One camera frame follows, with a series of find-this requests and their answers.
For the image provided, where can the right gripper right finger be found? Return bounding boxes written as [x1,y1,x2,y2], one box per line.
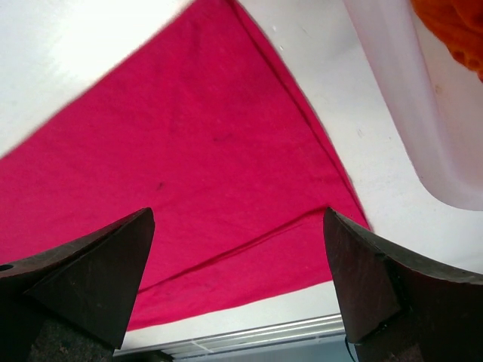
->
[323,208,482,361]

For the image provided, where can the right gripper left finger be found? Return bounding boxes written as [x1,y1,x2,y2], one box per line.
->
[1,207,155,361]

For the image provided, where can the red t shirt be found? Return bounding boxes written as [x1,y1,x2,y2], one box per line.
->
[1,1,367,330]

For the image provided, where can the white plastic basket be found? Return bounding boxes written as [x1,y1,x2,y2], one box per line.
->
[344,1,482,211]

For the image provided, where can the orange t shirt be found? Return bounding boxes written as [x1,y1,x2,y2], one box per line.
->
[411,0,482,79]

